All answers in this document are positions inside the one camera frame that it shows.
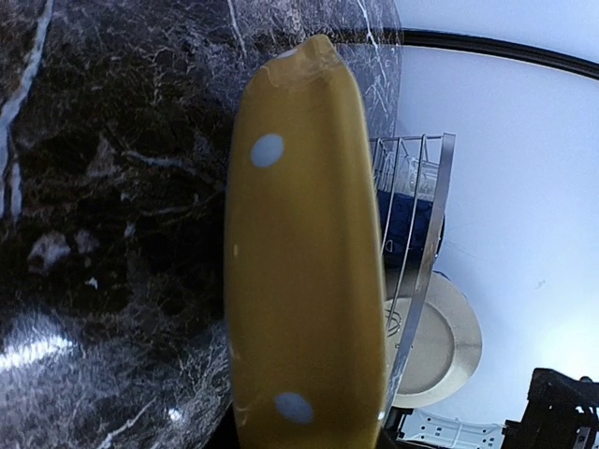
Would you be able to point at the yellow polka dot plate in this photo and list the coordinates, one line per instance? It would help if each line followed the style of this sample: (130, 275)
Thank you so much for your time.
(304, 282)

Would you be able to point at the cream bird pattern plate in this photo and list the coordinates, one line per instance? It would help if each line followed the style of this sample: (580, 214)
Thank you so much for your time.
(447, 346)

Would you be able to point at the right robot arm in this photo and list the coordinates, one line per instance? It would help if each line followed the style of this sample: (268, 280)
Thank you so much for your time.
(561, 413)

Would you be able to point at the dark blue mug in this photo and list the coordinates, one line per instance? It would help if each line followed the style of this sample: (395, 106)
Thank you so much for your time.
(400, 221)

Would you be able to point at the clear glass cup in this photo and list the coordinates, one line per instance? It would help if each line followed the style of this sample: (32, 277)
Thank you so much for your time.
(409, 177)

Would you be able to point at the metal wire dish rack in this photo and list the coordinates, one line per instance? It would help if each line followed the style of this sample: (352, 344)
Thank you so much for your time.
(439, 150)

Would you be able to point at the black frame post right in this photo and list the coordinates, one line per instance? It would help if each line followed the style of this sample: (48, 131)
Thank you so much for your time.
(502, 49)

